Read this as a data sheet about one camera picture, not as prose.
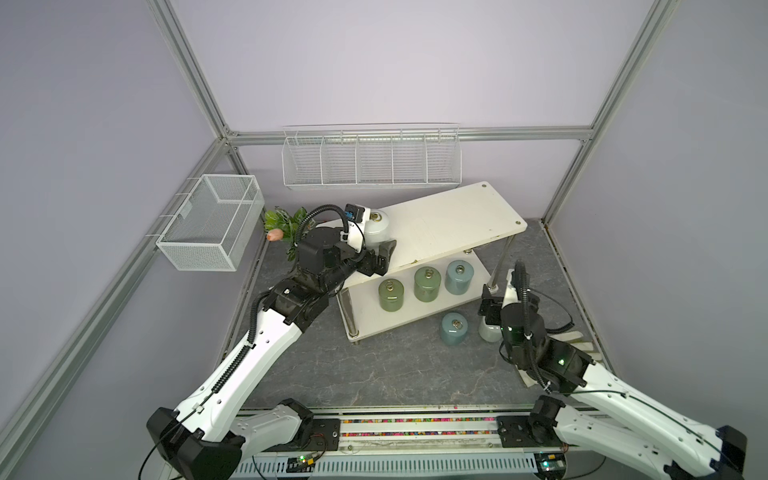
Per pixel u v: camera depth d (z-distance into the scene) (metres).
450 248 0.68
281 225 0.81
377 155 0.99
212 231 0.83
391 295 0.85
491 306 0.64
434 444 0.74
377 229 0.61
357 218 0.55
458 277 0.87
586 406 0.50
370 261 0.59
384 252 0.59
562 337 0.89
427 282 0.87
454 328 0.83
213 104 0.85
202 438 0.37
